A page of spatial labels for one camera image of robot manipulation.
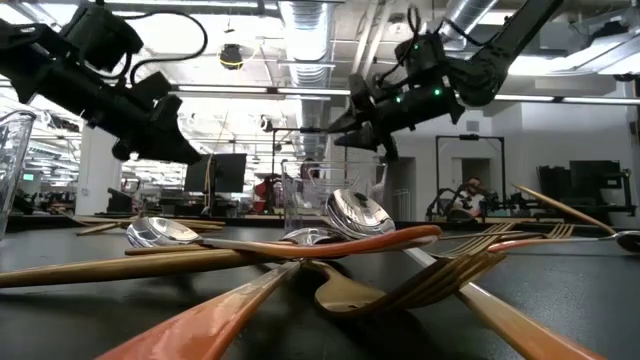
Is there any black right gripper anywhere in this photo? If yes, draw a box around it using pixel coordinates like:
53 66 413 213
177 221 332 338
327 69 466 162

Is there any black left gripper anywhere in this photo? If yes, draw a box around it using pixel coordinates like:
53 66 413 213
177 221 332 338
47 59 203 167

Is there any clear plastic bin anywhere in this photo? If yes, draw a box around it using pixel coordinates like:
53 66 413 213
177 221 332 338
281 158 387 232
0 109 38 241

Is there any white building column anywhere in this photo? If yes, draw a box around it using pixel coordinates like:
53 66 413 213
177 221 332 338
74 124 125 216

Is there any long ceiling light strip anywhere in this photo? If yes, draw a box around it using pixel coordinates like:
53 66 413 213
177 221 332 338
169 83 640 106

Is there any black office chair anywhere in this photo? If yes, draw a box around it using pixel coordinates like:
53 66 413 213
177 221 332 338
106 187 134 215

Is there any person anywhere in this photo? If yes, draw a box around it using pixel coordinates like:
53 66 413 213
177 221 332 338
299 157 322 182
455 175 496 220

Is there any black computer monitor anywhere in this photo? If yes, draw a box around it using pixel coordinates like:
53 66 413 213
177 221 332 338
183 153 248 195

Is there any red chair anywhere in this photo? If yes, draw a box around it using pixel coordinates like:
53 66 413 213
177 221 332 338
252 175 282 214

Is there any black workstation with monitors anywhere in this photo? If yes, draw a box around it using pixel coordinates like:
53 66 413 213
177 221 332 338
537 159 637 226

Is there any yellow hanging cable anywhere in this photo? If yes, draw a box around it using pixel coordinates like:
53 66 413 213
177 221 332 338
202 112 231 196

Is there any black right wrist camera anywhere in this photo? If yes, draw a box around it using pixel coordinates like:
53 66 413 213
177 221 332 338
395 32 451 76

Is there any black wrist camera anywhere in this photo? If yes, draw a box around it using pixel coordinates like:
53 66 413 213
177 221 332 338
395 32 451 76
59 2 145 72

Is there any silver ceiling ventilation duct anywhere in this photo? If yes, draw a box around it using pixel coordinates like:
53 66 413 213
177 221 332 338
278 0 335 159
439 0 501 51

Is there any black metal station frame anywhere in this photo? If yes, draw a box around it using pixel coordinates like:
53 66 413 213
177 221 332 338
434 133 506 221

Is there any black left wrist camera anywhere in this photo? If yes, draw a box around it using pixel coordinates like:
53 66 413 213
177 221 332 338
59 2 145 72

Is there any black left wrist camera cable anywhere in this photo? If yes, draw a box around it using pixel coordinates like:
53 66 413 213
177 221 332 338
119 10 209 85

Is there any black ceiling dome camera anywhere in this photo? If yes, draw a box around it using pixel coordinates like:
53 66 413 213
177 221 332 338
218 43 245 71

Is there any black table border frame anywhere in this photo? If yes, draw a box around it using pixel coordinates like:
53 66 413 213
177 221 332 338
0 213 640 239

